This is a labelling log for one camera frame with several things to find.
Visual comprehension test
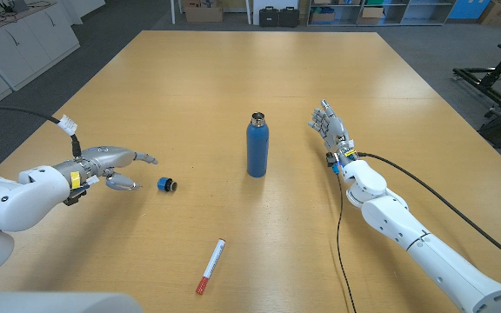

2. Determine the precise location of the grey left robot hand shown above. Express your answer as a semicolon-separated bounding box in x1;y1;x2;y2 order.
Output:
53;146;160;192

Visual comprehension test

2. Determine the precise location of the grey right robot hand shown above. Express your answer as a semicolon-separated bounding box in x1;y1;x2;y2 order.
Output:
307;99;355;155

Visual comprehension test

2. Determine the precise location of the blue bottle cap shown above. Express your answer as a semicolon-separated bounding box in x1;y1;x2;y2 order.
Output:
157;176;178;193

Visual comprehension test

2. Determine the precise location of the blue metal water bottle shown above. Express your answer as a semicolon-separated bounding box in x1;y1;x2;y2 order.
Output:
245;111;271;178

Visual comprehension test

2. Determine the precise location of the white marker with red cap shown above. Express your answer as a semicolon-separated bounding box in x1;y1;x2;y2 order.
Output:
195;237;227;296

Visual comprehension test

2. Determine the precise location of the small cardboard box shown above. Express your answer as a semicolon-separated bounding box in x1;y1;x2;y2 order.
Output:
360;6;384;26

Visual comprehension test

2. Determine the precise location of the black hard case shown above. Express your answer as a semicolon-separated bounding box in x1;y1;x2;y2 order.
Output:
278;5;300;28
258;5;280;28

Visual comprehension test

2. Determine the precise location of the long white cabinet wooden top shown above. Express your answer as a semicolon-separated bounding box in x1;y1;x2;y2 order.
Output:
0;0;81;92

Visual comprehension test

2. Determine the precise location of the white panel on legs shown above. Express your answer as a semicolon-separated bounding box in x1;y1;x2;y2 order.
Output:
170;0;300;26

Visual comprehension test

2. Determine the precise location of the grey metal shelf unit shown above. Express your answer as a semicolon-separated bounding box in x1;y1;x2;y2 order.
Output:
306;0;458;27

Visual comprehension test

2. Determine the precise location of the black metal wheeled stand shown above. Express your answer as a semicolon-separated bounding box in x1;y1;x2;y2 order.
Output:
452;25;501;119

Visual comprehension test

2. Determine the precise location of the large cardboard box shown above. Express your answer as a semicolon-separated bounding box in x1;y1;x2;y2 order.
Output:
183;0;224;23

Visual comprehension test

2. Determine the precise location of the blue panel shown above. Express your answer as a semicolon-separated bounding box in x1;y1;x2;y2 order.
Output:
448;0;480;20

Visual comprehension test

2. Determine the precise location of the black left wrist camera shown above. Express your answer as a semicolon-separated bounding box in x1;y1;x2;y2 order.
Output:
63;189;89;207

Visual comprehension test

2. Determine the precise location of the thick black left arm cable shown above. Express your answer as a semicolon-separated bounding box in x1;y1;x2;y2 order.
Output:
0;103;83;159

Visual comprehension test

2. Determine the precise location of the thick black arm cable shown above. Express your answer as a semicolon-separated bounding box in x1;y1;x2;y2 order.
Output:
0;103;83;159
357;151;501;272

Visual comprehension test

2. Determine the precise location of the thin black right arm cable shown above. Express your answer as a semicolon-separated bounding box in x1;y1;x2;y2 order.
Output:
336;171;358;313

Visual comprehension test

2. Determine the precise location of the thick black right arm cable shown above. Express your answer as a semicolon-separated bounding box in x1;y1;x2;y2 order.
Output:
357;151;501;272

